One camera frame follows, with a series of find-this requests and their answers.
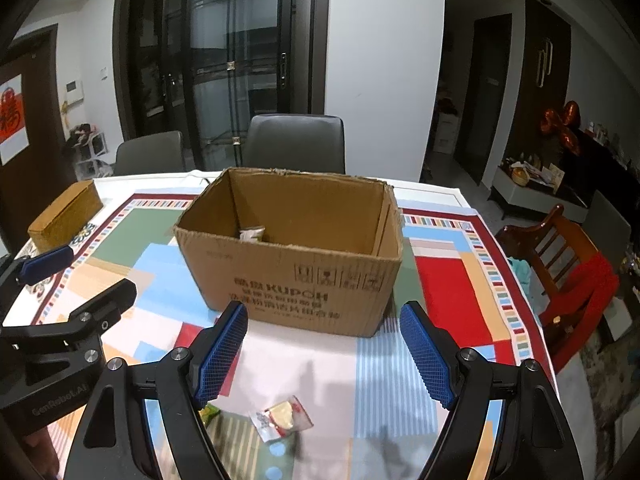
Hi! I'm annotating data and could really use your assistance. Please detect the clear yellow pastry packet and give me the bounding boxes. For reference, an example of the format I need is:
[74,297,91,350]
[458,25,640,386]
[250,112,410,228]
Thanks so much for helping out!
[250,396,314,443]

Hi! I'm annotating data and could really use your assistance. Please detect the tan fortune biscuits bag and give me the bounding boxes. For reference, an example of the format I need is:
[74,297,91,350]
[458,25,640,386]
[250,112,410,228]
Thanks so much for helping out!
[239,226,266,243]

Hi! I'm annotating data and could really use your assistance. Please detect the woven straw tissue box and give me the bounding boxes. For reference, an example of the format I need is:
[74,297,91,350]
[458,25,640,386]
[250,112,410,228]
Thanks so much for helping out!
[28,180,103,252]

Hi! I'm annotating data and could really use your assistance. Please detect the green white snack packet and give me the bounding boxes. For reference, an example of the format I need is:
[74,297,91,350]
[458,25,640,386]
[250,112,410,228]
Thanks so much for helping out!
[198,402,221,428]

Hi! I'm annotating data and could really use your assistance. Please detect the red fu door poster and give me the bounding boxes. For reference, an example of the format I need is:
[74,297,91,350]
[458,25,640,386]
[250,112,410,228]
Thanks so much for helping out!
[0,74,29,166]

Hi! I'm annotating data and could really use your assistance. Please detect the white shoe rack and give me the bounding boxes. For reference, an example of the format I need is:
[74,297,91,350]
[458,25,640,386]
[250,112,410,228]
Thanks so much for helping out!
[63,122,113,181]

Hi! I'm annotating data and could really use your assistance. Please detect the red wooden chair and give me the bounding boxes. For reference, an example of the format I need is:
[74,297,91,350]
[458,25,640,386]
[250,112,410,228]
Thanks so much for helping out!
[496,204,620,372]

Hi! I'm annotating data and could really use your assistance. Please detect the grey chair left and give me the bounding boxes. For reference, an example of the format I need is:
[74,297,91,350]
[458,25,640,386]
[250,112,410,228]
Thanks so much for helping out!
[113,130,186,177]

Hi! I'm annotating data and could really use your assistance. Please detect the grey chair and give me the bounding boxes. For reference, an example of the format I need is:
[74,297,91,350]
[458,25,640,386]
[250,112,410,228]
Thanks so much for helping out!
[242,114,346,174]
[113,130,186,177]

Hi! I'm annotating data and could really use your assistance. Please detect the colourful patchwork tablecloth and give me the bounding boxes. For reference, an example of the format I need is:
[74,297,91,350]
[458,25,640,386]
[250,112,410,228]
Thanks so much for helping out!
[6,171,550,479]

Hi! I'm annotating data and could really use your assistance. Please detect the brown cardboard box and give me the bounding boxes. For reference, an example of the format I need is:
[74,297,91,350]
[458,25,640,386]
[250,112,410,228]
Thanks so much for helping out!
[174,168,402,337]

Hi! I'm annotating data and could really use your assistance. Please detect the white low side cabinet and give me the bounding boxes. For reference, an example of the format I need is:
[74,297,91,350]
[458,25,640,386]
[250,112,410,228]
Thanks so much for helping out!
[490,169,589,223]

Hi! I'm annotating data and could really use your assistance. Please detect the grey chair centre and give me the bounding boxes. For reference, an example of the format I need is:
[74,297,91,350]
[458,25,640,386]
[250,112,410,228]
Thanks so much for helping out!
[242,114,346,174]

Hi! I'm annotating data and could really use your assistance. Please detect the glass sliding door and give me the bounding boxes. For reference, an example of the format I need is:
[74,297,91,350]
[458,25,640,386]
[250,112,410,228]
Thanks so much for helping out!
[113,0,329,170]

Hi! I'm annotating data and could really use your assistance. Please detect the red foil balloon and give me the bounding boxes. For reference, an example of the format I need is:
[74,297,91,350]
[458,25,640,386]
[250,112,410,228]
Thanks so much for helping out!
[540,101,580,155]

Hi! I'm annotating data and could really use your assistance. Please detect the white wall intercom panel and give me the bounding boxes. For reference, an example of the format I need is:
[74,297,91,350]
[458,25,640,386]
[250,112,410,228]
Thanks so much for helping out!
[65,79,85,106]

